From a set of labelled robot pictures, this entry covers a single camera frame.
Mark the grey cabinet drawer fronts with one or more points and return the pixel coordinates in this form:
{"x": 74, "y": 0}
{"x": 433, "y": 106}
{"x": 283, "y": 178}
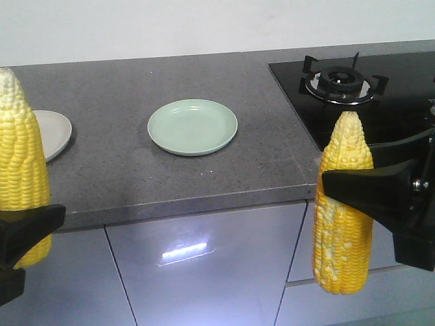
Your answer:
{"x": 390, "y": 289}

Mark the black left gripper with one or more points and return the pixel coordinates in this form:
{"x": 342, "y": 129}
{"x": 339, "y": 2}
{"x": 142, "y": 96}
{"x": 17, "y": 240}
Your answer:
{"x": 26, "y": 239}

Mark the gas burner with grate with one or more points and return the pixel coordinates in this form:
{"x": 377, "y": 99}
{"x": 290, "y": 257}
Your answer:
{"x": 341, "y": 85}

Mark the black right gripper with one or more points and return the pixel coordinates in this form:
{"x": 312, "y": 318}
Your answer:
{"x": 398, "y": 193}

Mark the grey lower cabinet door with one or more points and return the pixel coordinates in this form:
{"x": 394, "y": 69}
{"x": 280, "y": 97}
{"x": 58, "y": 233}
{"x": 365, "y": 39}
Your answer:
{"x": 216, "y": 269}

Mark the black gas stove top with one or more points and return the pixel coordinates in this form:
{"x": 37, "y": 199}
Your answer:
{"x": 404, "y": 109}

